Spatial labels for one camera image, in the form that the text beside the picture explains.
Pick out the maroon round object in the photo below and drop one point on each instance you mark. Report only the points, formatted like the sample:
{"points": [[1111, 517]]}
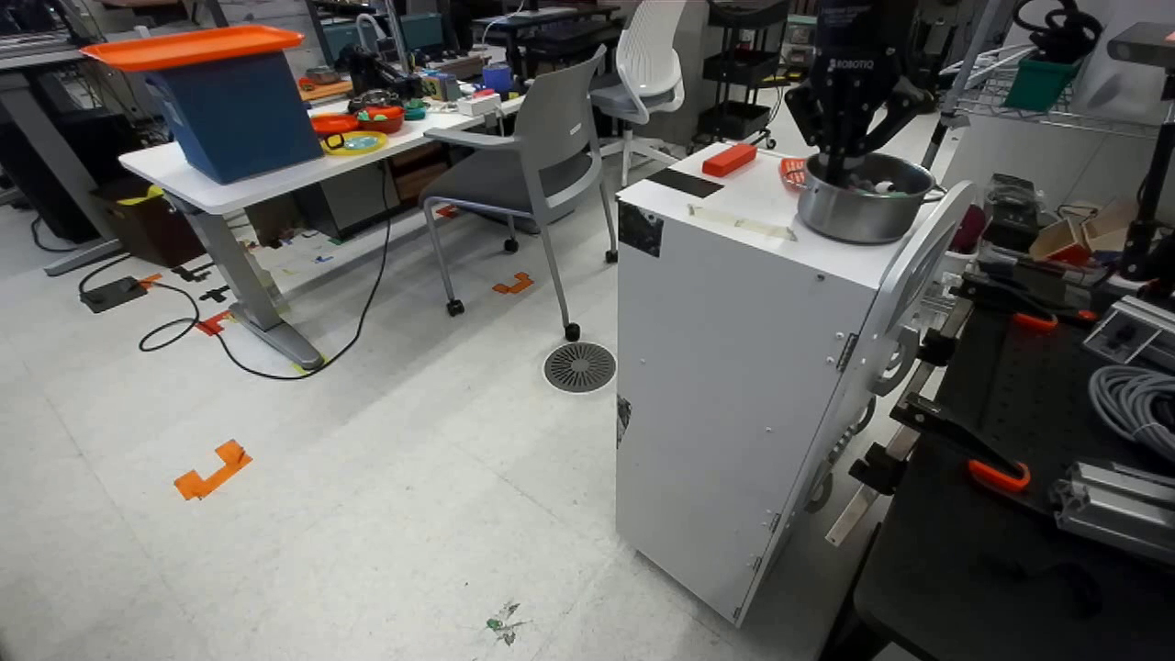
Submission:
{"points": [[973, 229]]}

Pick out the black flat rectangular plate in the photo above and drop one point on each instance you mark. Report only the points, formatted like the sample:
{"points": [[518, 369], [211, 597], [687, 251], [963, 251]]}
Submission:
{"points": [[685, 183]]}

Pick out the black stand pole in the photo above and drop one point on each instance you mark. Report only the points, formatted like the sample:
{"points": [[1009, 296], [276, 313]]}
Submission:
{"points": [[1152, 197]]}

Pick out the brown cardboard box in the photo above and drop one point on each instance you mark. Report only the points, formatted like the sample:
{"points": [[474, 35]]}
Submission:
{"points": [[424, 176]]}

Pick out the steel cooking pot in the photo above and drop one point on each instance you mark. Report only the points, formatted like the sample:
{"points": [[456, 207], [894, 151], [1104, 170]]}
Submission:
{"points": [[865, 219]]}

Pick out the red plastic bowl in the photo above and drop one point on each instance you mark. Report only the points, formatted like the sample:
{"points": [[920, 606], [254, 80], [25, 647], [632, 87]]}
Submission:
{"points": [[378, 117]]}

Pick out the blue storage bin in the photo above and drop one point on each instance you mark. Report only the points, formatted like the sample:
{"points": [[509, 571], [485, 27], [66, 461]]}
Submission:
{"points": [[238, 116]]}

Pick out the small orange floor tape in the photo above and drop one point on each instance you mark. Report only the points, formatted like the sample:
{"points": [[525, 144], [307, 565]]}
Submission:
{"points": [[516, 287]]}

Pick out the orange floor tape strip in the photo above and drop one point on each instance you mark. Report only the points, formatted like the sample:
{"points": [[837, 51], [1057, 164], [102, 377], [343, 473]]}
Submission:
{"points": [[212, 325]]}

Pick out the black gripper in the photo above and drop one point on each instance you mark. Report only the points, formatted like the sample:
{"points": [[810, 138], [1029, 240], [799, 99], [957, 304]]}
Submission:
{"points": [[853, 87]]}

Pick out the black perforated work table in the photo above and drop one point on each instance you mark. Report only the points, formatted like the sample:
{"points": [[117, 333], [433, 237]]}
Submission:
{"points": [[977, 574]]}

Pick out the white desk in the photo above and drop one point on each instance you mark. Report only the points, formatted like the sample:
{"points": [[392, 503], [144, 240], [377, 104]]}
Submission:
{"points": [[167, 175]]}

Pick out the white office chair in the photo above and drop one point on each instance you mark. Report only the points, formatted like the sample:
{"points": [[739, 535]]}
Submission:
{"points": [[647, 60]]}

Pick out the grey office chair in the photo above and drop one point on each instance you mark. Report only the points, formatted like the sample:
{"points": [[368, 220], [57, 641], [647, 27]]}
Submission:
{"points": [[564, 111]]}

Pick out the orange L-shaped floor tape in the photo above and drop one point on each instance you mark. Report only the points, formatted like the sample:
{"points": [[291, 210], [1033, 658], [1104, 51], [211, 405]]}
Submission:
{"points": [[194, 481]]}

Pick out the black equipment case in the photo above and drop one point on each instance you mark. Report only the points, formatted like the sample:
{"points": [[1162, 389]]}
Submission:
{"points": [[550, 39]]}

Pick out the yellow green plate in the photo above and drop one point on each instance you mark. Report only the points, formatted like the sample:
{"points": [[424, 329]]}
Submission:
{"points": [[354, 144]]}

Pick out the orange bin lid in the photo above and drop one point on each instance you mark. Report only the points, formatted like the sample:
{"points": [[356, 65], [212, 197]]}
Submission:
{"points": [[184, 49]]}

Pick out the orange plastic tray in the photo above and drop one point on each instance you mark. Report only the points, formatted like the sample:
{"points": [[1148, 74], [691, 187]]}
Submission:
{"points": [[330, 125]]}

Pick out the orange rectangular block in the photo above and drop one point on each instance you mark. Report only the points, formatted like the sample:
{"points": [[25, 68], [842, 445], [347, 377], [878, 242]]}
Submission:
{"points": [[729, 159]]}

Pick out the grey side desk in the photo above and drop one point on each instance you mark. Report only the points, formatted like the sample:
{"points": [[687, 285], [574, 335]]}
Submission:
{"points": [[39, 60]]}

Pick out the black power adapter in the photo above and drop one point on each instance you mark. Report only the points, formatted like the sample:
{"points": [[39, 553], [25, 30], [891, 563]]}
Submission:
{"points": [[115, 296]]}

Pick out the black shelf cart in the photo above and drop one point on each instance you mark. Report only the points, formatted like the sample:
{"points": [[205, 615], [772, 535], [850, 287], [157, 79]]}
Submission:
{"points": [[747, 18]]}

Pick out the black clamp knob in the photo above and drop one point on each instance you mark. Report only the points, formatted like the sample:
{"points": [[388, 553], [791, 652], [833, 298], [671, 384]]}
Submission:
{"points": [[878, 467], [933, 345]]}

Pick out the brown storage box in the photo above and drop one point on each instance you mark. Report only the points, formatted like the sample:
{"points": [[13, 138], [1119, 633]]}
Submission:
{"points": [[150, 231]]}

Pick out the white toy kitchen cabinet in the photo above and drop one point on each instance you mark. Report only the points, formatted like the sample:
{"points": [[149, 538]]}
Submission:
{"points": [[734, 405]]}

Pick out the green box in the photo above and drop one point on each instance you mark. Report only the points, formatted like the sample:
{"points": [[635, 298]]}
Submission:
{"points": [[1040, 87]]}

